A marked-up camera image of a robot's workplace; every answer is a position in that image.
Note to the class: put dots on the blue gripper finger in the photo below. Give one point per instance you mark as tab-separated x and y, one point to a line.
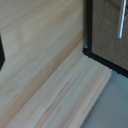
1	53

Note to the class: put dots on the brown drawer front panel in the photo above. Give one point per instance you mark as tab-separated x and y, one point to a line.
108	30

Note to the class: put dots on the black drawer cabinet frame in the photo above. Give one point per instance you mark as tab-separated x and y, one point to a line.
88	30

